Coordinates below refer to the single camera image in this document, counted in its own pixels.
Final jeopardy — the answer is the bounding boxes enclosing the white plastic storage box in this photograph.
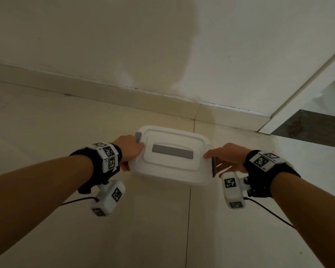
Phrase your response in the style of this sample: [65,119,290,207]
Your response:
[128,125,217,187]

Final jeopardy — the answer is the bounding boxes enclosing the black cable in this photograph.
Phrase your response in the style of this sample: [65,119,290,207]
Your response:
[60,196,100,206]
[243,197,295,229]

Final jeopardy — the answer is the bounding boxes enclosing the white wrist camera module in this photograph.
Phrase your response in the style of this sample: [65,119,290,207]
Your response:
[90,180,126,217]
[221,172,252,210]

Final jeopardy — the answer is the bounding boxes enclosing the person's right hand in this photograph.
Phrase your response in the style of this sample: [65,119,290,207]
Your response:
[203,143,252,178]

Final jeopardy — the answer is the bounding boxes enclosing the white door frame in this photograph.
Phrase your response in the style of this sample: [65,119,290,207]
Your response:
[258,44,335,135]

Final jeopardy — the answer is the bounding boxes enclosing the person's right forearm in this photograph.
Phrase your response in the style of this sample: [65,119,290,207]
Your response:
[269,171,335,268]

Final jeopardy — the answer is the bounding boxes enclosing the person's left hand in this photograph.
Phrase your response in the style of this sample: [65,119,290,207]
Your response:
[112,134,145,172]

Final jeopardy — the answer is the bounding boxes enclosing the cream tile baseboard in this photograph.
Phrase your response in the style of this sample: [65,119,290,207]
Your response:
[0,62,271,132]

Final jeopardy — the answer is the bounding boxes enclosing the grey box lid handle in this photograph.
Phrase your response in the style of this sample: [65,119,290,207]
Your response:
[152,144,194,160]

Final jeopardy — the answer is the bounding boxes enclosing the dark stone door threshold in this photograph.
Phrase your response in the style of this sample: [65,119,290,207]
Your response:
[271,109,335,150]

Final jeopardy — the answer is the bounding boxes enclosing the person's left forearm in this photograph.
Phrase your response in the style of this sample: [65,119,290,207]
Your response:
[0,155,95,263]

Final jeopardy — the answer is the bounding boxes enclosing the black wrist strap with markers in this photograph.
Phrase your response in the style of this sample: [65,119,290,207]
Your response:
[69,142,123,195]
[243,150,301,199]

